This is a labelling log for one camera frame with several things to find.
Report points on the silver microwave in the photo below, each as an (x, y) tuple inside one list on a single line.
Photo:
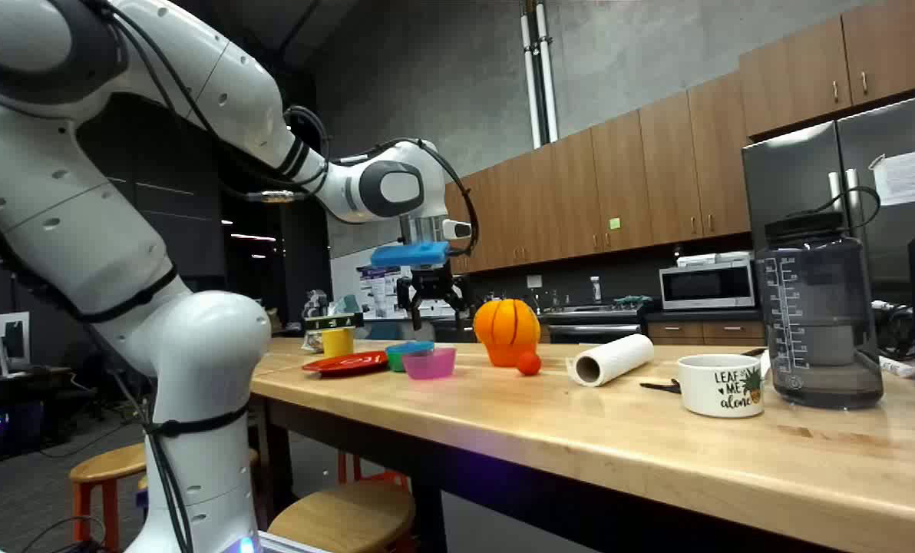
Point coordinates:
[(708, 287)]

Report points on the orange-legged wooden stool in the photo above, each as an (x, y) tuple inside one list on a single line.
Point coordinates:
[(99, 477)]

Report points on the stainless steel refrigerator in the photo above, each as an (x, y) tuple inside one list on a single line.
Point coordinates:
[(865, 169)]

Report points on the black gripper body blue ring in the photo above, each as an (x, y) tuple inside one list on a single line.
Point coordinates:
[(428, 256)]

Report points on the teal plastic bowl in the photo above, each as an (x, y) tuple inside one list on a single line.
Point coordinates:
[(398, 355)]

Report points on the small red ball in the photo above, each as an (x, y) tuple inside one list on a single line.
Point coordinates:
[(529, 364)]

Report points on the wooden round stool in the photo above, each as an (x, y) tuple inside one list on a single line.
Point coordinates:
[(357, 519)]

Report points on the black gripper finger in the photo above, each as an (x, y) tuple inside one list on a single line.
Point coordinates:
[(457, 299), (408, 302)]

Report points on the yellow cup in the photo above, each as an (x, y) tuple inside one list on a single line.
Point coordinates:
[(337, 344)]

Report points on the white poster board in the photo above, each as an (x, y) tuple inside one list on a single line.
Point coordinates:
[(365, 287)]

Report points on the black handled utensil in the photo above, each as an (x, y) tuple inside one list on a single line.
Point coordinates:
[(663, 385)]

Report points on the pink plastic bowl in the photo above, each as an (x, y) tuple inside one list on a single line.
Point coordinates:
[(434, 364)]

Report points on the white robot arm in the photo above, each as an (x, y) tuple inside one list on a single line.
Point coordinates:
[(68, 229)]

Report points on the white ceramic mug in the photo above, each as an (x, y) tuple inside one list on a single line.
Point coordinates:
[(719, 385)]

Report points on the red orange plate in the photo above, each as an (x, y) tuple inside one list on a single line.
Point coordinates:
[(348, 364)]

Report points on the wooden upper cabinets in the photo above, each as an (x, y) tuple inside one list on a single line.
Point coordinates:
[(674, 169)]

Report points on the white paper towel roll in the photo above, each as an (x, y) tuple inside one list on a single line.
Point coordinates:
[(605, 364)]

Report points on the orange pumpkin-shaped object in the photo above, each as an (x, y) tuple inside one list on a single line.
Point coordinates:
[(507, 331)]

